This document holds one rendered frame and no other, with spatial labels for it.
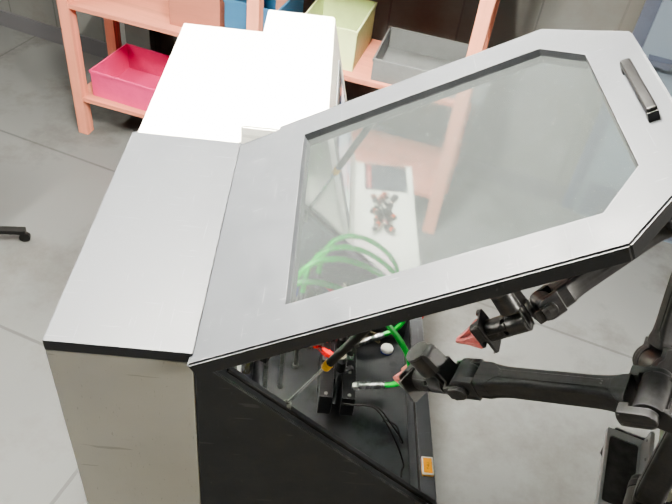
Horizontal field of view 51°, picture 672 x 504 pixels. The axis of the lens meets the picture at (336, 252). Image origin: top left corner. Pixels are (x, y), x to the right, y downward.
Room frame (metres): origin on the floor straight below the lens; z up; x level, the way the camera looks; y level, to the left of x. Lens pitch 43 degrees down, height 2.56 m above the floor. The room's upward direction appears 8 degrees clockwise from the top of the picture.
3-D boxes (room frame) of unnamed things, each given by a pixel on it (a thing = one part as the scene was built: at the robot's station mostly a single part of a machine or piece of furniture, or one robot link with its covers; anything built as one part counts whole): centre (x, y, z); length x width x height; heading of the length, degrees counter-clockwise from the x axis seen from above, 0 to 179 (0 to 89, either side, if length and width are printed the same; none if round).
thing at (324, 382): (1.31, -0.05, 0.91); 0.34 x 0.10 x 0.15; 4
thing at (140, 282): (1.50, 0.43, 0.75); 1.40 x 0.28 x 1.50; 4
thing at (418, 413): (1.20, -0.29, 0.87); 0.62 x 0.04 x 0.16; 4
